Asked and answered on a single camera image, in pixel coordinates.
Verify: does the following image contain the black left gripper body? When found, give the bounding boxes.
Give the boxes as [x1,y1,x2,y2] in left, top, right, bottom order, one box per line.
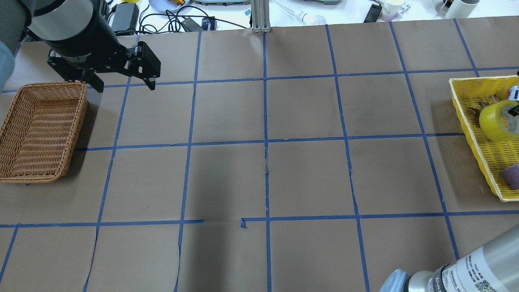
[42,0,133,82]

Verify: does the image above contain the yellow tape roll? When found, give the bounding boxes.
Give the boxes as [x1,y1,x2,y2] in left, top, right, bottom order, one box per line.
[479,100,519,142]

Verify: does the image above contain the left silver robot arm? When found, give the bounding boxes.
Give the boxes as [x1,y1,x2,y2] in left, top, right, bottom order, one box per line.
[0,0,161,93]

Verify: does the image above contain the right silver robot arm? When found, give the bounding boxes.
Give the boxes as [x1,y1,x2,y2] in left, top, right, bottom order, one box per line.
[380,225,519,292]

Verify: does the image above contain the black power adapter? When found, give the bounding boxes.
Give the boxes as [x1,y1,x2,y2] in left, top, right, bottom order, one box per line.
[111,2,139,36]

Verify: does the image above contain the blue plate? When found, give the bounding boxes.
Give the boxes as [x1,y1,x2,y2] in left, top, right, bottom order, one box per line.
[148,0,191,13]

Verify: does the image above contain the brown wicker basket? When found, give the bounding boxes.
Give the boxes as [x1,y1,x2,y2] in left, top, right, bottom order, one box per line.
[0,82,88,184]

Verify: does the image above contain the light bulb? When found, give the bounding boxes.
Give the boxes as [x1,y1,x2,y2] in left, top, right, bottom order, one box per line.
[297,11,327,26]

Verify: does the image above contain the white paper cup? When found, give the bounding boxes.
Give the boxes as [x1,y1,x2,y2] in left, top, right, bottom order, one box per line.
[380,0,405,22]

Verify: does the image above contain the white mug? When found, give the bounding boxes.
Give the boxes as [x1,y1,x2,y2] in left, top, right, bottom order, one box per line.
[441,0,480,19]

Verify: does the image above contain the brown toy figure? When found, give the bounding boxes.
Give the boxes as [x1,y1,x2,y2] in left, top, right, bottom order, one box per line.
[470,94,499,118]

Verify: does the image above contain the yellow plastic basket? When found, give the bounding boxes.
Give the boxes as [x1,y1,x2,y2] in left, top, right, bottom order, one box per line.
[449,75,519,202]

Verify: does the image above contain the small blue can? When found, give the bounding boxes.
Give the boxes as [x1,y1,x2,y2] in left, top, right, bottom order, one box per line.
[507,85,519,102]

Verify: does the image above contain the purple block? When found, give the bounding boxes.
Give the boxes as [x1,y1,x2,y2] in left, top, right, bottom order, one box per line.
[500,163,519,190]

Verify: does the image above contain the aluminium frame post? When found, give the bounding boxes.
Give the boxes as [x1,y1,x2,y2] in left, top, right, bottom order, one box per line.
[250,0,271,33]

